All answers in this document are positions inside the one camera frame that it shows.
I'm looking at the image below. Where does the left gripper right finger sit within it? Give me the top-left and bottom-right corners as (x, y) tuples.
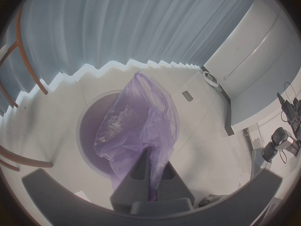
(156, 161), (196, 208)

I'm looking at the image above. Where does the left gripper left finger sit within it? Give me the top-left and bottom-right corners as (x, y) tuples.
(111, 146), (151, 213)

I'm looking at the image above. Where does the purple plastic bag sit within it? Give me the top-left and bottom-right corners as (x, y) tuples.
(94, 72), (180, 201)

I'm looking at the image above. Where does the white trash bin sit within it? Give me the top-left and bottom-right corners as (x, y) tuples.
(76, 90), (132, 181)

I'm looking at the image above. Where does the small white lined bin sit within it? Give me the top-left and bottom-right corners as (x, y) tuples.
(202, 71), (222, 93)

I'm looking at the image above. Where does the white wardrobe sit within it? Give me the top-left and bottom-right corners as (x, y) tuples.
(203, 0), (301, 126)

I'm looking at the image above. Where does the white chair with wooden legs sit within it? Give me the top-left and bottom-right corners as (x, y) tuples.
(0, 7), (53, 172)

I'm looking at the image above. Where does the pale blue curtain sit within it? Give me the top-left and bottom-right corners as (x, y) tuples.
(0, 0), (257, 117)

